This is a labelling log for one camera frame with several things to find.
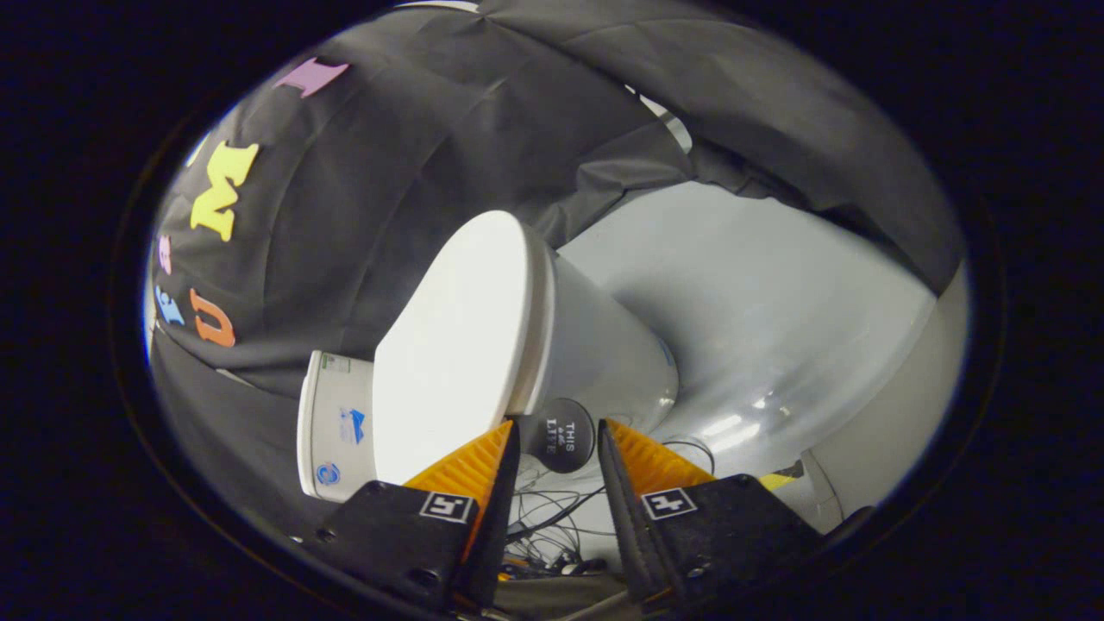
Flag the white toilet bowl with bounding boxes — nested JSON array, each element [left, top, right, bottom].
[[526, 254, 680, 423]]

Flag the black floor cables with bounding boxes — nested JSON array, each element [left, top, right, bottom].
[[505, 436, 717, 577]]

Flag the black round lid lifter tab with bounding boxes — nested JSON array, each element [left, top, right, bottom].
[[517, 397, 598, 474]]

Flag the white toilet lid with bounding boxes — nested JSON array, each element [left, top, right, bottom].
[[373, 210, 557, 486]]

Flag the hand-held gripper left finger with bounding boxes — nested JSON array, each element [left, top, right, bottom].
[[298, 418, 523, 615]]

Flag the white toilet tank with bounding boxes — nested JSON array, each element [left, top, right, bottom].
[[297, 349, 380, 503]]

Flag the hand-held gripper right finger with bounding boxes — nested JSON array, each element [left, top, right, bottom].
[[597, 419, 825, 609]]

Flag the black backdrop cloth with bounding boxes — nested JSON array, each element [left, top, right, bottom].
[[147, 0, 965, 553]]

